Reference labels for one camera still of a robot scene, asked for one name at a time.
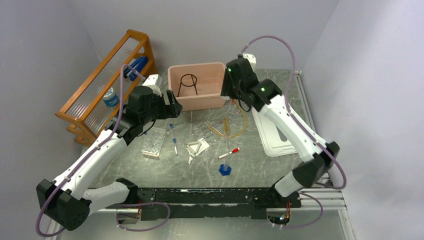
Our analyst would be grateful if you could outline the measuring cylinder blue base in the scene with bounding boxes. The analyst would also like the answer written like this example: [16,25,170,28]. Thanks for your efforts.
[218,137,232,176]

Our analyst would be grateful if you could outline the yellow rubber tubing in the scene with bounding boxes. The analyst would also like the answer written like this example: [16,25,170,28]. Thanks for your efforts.
[206,99,249,139]

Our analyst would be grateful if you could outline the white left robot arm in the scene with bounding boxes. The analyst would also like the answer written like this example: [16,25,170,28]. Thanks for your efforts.
[36,86,183,234]

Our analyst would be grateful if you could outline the blue stapler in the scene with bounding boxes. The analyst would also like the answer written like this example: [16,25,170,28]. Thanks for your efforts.
[123,56,148,82]

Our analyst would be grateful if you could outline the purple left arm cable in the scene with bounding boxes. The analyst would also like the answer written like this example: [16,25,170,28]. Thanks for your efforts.
[35,63,147,238]

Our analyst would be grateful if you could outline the orange wooden rack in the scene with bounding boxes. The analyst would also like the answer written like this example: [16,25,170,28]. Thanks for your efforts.
[55,29,158,146]

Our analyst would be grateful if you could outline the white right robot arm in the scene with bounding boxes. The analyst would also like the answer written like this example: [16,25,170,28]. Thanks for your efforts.
[221,56,340,207]

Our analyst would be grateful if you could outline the pink plastic bin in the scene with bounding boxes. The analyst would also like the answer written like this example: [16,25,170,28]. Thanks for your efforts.
[167,62,226,112]

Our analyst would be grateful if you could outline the white plastic lid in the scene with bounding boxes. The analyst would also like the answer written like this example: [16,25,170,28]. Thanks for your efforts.
[251,109,297,157]

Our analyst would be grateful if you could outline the bristle test tube brush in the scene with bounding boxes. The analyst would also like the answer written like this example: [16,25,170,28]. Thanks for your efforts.
[222,117,230,137]

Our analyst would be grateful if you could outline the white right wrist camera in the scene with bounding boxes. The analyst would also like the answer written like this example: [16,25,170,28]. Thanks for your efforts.
[238,53,257,72]

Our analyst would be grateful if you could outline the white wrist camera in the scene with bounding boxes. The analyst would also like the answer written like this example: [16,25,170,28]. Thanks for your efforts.
[238,53,257,72]
[142,74,162,97]

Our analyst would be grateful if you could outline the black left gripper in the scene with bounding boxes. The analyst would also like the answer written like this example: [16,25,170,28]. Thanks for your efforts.
[140,89,182,125]

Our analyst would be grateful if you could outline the red white marker pen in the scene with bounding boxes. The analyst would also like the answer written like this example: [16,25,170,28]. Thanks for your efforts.
[218,147,240,159]

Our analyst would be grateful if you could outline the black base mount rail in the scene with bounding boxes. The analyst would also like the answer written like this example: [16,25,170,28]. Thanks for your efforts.
[104,187,302,221]

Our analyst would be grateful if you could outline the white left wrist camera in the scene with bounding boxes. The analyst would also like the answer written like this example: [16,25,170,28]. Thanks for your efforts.
[142,74,162,97]

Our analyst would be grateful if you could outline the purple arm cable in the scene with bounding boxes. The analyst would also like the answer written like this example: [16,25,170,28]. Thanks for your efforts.
[35,63,147,238]
[238,35,348,191]

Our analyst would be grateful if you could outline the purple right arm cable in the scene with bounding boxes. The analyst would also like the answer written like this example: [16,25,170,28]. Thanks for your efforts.
[238,35,348,191]

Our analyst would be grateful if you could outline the glass dropper blue fittings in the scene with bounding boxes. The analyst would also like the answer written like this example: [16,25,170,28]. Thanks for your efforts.
[169,123,178,156]

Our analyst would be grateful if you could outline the black wire tripod stand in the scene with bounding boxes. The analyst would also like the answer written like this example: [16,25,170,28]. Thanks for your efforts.
[177,73,199,97]

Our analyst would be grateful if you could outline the clear test tube rack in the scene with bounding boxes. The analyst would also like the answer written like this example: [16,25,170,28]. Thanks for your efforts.
[141,127,167,160]

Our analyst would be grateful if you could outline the blue white round container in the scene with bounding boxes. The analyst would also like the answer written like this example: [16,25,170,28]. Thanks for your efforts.
[102,87,120,108]

